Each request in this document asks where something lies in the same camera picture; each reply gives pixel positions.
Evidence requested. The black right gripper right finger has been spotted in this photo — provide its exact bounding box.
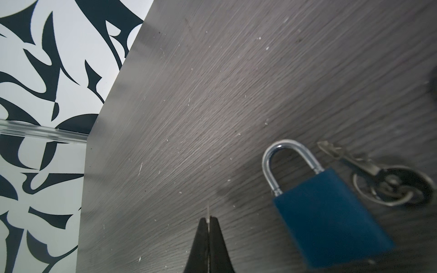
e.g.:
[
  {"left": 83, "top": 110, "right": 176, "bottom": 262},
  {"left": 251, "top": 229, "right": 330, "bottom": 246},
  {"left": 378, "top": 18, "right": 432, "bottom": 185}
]
[{"left": 209, "top": 216, "right": 235, "bottom": 273}]

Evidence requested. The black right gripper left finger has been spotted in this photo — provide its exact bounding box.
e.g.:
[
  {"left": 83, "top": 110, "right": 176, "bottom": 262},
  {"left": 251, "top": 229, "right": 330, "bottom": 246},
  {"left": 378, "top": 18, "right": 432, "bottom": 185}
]
[{"left": 183, "top": 218, "right": 209, "bottom": 273}]

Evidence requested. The blue padlock key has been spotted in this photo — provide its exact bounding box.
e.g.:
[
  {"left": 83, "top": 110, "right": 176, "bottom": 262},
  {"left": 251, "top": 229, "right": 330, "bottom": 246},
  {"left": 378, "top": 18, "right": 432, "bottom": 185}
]
[{"left": 317, "top": 141, "right": 437, "bottom": 207}]

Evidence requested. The blue padlock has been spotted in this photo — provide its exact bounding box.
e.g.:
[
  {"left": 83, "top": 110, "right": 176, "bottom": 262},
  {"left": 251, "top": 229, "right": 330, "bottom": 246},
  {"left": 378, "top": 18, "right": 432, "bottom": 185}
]
[{"left": 262, "top": 139, "right": 395, "bottom": 269}]

